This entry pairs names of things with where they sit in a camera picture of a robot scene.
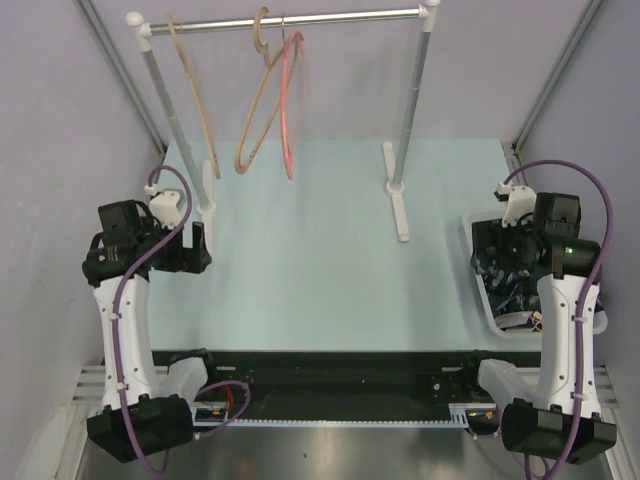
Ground dark patterned shorts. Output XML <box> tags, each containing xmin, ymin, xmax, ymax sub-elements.
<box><xmin>470</xmin><ymin>219</ymin><xmax>540</xmax><ymax>319</ymax></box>

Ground pink hanger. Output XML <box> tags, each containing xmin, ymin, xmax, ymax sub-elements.
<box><xmin>279</xmin><ymin>14</ymin><xmax>307</xmax><ymax>181</ymax></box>

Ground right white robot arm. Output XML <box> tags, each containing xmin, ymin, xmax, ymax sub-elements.
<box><xmin>461</xmin><ymin>187</ymin><xmax>617</xmax><ymax>465</ymax></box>

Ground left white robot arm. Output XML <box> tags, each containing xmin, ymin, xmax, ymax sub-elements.
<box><xmin>82</xmin><ymin>200</ymin><xmax>221</xmax><ymax>463</ymax></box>

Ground left wooden hanger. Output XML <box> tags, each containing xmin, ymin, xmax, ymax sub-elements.
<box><xmin>166</xmin><ymin>12</ymin><xmax>221</xmax><ymax>179</ymax></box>

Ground blue card tag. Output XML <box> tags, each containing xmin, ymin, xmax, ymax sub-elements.
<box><xmin>526</xmin><ymin>311</ymin><xmax>543</xmax><ymax>333</ymax></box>

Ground white plastic basket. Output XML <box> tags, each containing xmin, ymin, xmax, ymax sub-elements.
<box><xmin>462</xmin><ymin>207</ymin><xmax>608</xmax><ymax>341</ymax></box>

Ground silver clothes rack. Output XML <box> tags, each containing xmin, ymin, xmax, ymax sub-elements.
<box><xmin>125</xmin><ymin>1</ymin><xmax>441</xmax><ymax>243</ymax></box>

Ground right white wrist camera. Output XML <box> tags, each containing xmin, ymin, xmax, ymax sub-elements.
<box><xmin>494</xmin><ymin>182</ymin><xmax>536</xmax><ymax>228</ymax></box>

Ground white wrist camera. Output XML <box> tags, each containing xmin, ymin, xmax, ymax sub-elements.
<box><xmin>144</xmin><ymin>185</ymin><xmax>186</xmax><ymax>229</ymax></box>
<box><xmin>494</xmin><ymin>182</ymin><xmax>536</xmax><ymax>228</ymax></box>

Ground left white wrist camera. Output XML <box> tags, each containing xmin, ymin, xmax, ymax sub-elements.
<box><xmin>144</xmin><ymin>185</ymin><xmax>186</xmax><ymax>229</ymax></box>

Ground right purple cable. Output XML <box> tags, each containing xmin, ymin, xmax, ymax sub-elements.
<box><xmin>469</xmin><ymin>159</ymin><xmax>615</xmax><ymax>479</ymax></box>

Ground purple cable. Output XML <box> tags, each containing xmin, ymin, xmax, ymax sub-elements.
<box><xmin>469</xmin><ymin>159</ymin><xmax>615</xmax><ymax>479</ymax></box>
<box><xmin>102</xmin><ymin>165</ymin><xmax>251</xmax><ymax>476</ymax></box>

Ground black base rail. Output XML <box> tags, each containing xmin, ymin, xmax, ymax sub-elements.
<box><xmin>152</xmin><ymin>349</ymin><xmax>541</xmax><ymax>426</ymax></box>

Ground white slotted cable duct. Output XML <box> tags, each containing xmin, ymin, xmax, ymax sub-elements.
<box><xmin>192</xmin><ymin>402</ymin><xmax>501</xmax><ymax>429</ymax></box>

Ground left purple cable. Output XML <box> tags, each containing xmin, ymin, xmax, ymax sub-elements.
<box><xmin>102</xmin><ymin>165</ymin><xmax>251</xmax><ymax>476</ymax></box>

